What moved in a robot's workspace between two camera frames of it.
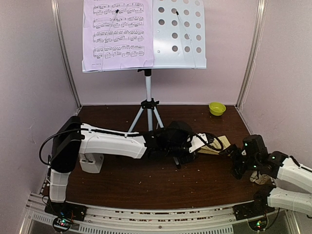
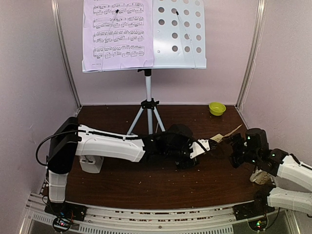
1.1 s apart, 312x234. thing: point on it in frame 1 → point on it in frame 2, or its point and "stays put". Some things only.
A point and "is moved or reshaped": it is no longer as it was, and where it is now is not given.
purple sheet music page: [117, 34] stays put
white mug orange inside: [263, 179] stays put
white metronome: [91, 162] stays put
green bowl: [217, 108] stays put
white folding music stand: [177, 162] is moved or reshaped
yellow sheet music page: [217, 144] → [218, 137]
